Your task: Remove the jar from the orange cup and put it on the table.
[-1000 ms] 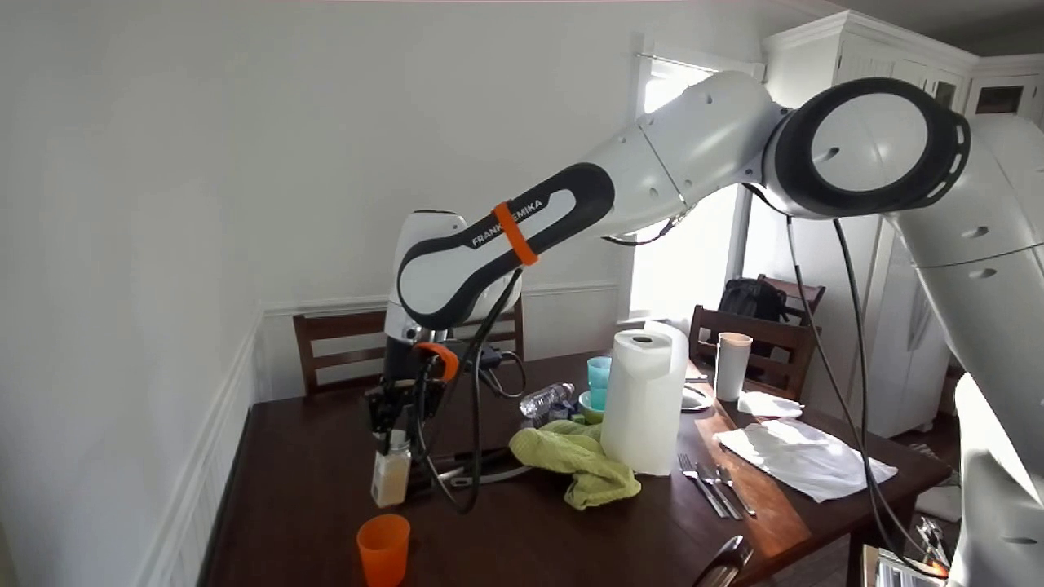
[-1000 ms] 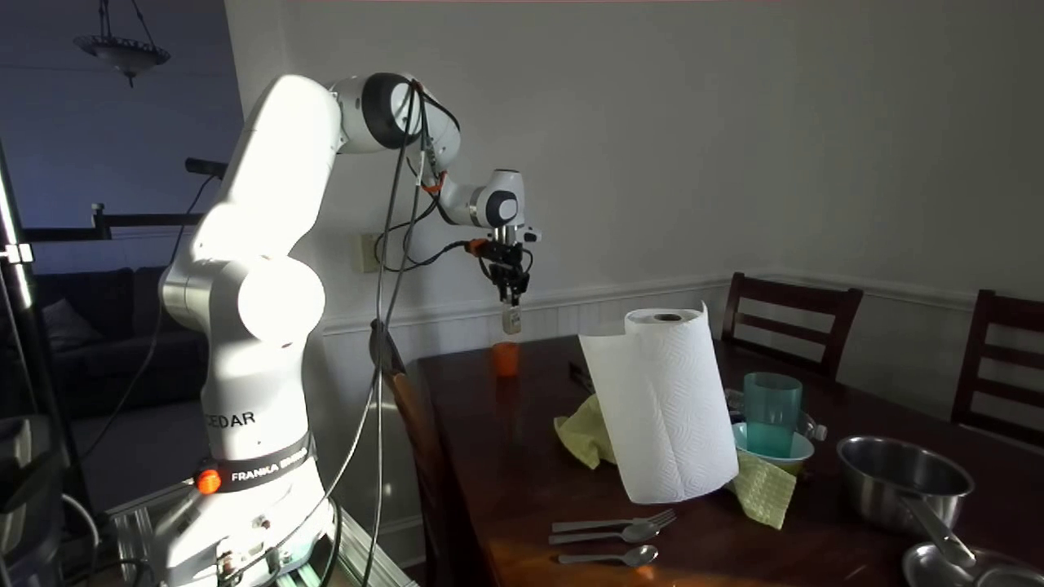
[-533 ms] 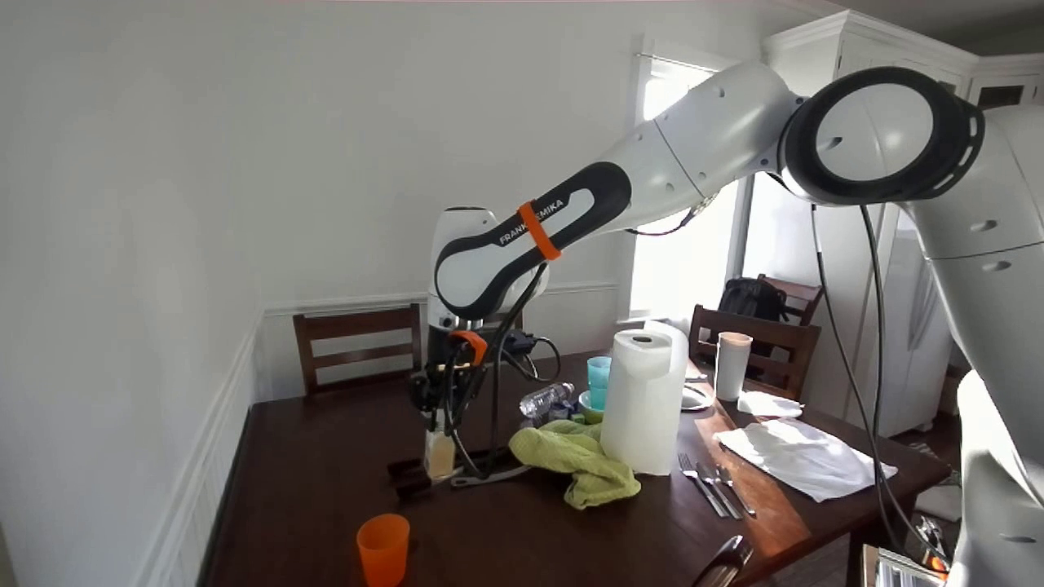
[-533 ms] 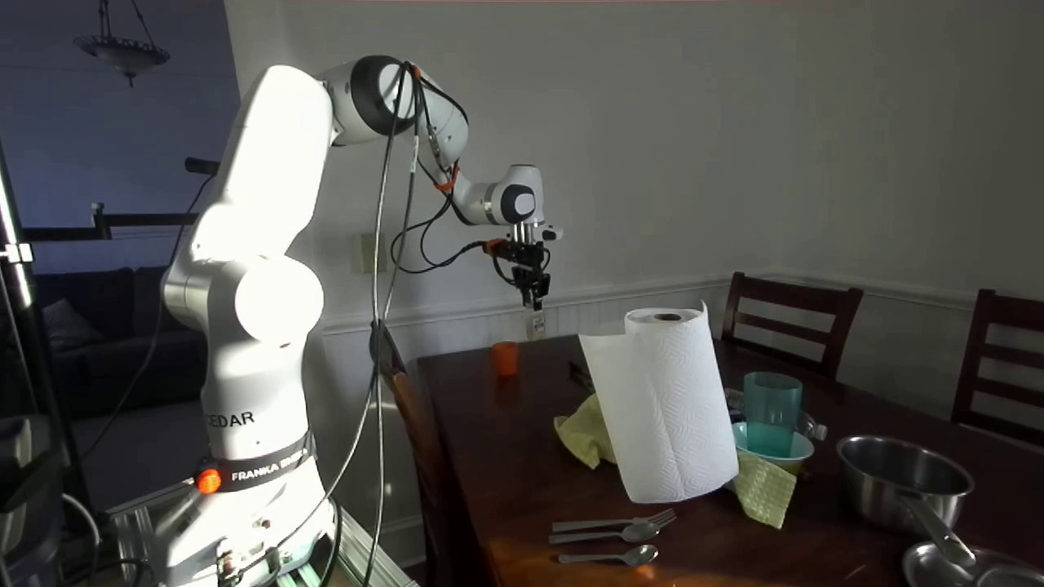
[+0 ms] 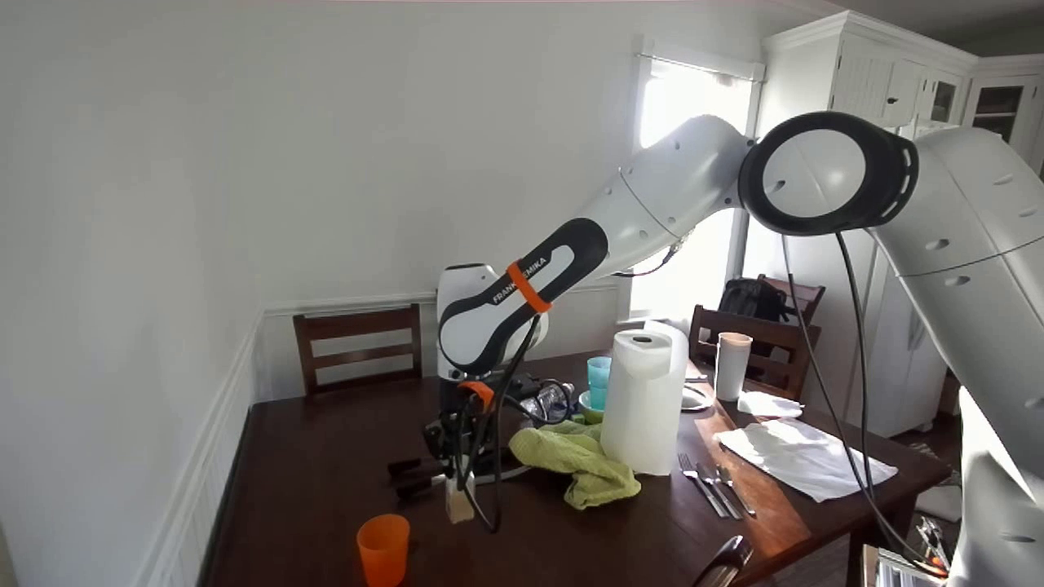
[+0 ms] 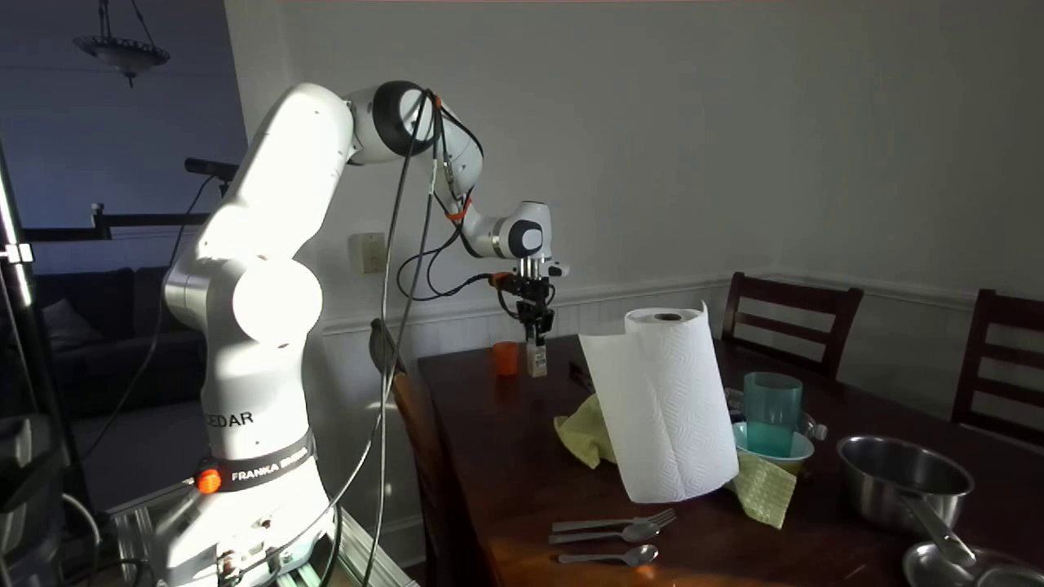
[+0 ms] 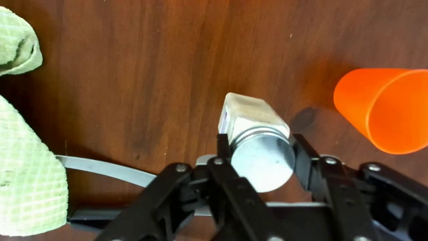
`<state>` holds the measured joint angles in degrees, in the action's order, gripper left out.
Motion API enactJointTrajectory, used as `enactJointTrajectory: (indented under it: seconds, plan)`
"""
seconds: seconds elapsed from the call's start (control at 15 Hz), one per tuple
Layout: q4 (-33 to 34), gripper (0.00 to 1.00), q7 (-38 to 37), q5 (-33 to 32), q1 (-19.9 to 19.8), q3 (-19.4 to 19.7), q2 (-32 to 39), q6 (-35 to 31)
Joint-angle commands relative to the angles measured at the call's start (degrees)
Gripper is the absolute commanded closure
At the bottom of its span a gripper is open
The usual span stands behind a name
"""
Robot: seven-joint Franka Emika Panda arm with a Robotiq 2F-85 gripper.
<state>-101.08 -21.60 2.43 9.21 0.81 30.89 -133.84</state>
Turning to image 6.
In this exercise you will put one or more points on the hanging chandelier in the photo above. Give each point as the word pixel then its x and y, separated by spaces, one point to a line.
pixel 123 46

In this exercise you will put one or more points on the small glass jar silver lid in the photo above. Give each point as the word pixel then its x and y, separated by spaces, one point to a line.
pixel 536 361

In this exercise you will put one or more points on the orange plastic cup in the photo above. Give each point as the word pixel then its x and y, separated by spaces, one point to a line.
pixel 507 361

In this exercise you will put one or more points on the wrist camera with orange mount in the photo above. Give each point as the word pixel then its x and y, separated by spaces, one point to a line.
pixel 504 281

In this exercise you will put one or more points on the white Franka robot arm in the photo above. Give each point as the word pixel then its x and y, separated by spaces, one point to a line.
pixel 271 281

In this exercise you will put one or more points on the white wall outlet plate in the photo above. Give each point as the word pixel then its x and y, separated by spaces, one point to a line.
pixel 370 252

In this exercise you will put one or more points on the teal plastic cup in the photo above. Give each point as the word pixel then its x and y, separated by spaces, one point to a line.
pixel 773 411

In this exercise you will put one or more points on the black camera tripod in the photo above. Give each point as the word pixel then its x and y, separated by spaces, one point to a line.
pixel 33 361

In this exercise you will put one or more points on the yellow-green cloth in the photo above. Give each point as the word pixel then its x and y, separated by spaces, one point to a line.
pixel 768 486

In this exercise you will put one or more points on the dark sofa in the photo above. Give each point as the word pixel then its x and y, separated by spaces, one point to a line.
pixel 98 330

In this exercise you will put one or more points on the silver pan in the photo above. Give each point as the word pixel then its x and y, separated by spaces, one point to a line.
pixel 963 567

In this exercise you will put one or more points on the white paper towel roll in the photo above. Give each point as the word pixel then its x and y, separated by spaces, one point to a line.
pixel 663 410

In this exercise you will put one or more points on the silver metal pot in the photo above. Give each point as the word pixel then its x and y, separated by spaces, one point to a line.
pixel 903 476

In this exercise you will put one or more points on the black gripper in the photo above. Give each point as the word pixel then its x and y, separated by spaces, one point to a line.
pixel 532 288

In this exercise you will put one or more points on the silver spoon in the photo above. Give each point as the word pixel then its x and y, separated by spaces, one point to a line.
pixel 607 557

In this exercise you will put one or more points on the dark wooden slat chair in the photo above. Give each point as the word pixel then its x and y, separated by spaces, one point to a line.
pixel 792 323
pixel 1004 364

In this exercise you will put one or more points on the robot mounting stand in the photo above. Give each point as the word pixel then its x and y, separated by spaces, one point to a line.
pixel 197 542

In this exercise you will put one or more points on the teal bowl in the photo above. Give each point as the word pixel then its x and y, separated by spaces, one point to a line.
pixel 773 446

